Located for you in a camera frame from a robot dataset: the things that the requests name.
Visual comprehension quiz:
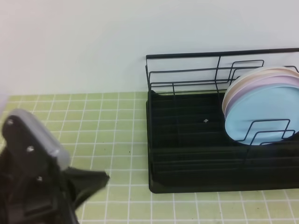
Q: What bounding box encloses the pink plate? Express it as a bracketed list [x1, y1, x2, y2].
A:
[224, 72, 299, 117]

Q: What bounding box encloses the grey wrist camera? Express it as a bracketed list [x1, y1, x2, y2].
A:
[2, 109, 71, 176]

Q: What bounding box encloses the black wire dish rack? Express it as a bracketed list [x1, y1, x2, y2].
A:
[145, 48, 299, 193]

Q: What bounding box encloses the cream plate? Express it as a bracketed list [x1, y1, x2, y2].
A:
[222, 66, 299, 114]

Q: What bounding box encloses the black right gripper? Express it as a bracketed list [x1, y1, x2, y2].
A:
[0, 114, 110, 224]

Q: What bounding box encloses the light blue plate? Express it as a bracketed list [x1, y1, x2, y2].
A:
[225, 84, 299, 145]

